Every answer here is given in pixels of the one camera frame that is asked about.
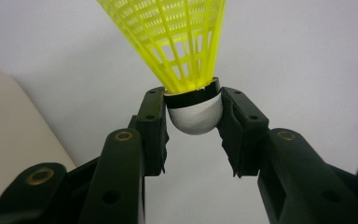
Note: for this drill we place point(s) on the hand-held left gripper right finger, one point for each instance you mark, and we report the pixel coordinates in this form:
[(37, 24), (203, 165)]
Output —
[(245, 140)]

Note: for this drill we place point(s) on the white plastic storage bin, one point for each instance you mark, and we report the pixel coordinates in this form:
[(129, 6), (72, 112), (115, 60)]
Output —
[(12, 124)]

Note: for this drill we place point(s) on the yellow plastic shuttlecock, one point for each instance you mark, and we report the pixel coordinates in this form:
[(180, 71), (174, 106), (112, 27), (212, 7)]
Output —
[(195, 118)]

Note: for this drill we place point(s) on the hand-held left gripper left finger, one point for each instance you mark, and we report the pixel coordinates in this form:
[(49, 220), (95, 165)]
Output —
[(152, 140)]

